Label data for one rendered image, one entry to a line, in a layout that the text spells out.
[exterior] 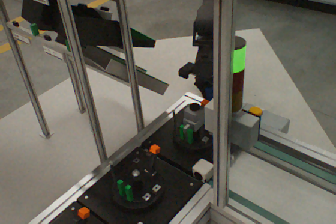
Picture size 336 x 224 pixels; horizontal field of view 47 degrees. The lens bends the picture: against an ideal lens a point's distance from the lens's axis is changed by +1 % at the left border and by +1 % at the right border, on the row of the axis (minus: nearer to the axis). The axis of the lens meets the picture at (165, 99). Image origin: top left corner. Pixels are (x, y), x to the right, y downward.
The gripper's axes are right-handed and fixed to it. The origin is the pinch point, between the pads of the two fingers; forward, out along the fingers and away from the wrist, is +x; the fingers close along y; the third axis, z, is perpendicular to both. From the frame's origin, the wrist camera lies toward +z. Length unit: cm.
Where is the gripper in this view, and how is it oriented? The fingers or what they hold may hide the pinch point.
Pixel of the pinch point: (209, 92)
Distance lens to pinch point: 113.5
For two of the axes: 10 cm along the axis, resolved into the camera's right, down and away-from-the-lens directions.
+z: 6.4, -5.1, 5.8
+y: -7.6, -3.4, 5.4
